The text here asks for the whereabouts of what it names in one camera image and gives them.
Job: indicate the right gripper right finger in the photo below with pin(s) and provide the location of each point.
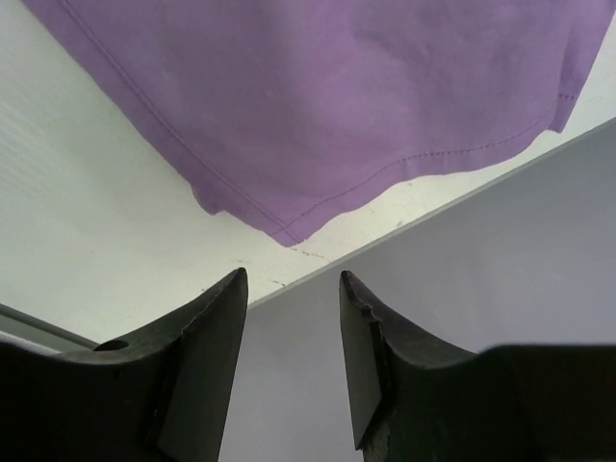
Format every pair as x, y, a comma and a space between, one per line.
416, 397

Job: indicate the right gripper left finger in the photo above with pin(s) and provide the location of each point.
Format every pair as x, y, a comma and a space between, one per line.
158, 393

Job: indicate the purple trousers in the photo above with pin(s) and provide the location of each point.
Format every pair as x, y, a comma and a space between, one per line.
286, 114

